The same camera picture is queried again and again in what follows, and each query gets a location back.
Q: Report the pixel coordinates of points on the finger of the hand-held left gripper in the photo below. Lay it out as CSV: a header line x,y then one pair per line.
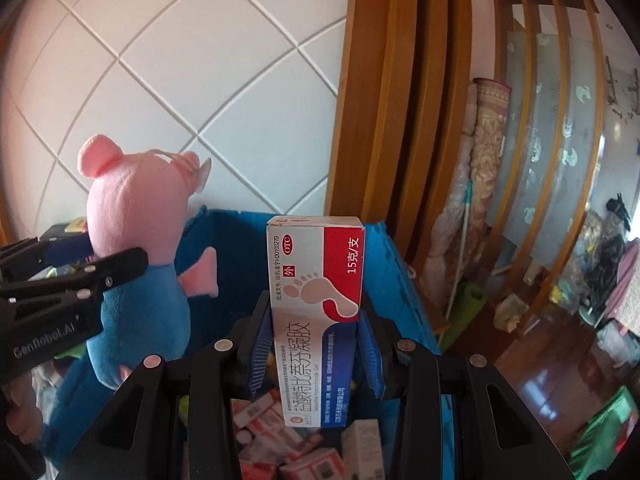
x,y
27,255
120,262

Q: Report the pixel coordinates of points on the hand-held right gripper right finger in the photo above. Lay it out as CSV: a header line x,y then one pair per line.
x,y
370,360

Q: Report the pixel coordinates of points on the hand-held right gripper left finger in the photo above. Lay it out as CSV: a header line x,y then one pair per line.
x,y
260,355

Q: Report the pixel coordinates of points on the pink pig plush blue clothes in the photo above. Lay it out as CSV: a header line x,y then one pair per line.
x,y
125,200

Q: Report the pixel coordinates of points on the white red blue medicine box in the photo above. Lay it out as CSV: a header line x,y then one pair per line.
x,y
315,285

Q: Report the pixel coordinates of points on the blue plastic crate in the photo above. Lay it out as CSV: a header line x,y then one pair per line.
x,y
235,240

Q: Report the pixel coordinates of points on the person's left hand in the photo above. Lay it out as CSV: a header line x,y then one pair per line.
x,y
20,405

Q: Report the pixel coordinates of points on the black flat box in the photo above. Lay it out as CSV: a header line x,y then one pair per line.
x,y
60,232

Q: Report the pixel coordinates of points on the rolled green mat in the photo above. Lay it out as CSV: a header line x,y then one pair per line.
x,y
462,315

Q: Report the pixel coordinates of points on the pile of small medicine boxes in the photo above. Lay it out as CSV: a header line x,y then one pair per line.
x,y
310,465

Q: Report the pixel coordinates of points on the crumpled white tissue pack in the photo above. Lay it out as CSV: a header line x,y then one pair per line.
x,y
511,312

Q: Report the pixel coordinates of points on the rolled pale mat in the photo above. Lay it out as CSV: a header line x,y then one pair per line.
x,y
450,210

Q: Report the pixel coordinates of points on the rolled patterned carpet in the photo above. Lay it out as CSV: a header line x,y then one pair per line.
x,y
487,160

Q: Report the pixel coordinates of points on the green bag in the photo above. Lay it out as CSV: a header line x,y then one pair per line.
x,y
605,430

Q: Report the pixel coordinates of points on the pink cloth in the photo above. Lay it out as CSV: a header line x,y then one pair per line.
x,y
627,290

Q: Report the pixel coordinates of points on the wooden frosted glass door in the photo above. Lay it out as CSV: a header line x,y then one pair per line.
x,y
550,110

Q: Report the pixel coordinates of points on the wooden door frame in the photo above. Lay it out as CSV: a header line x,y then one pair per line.
x,y
400,110

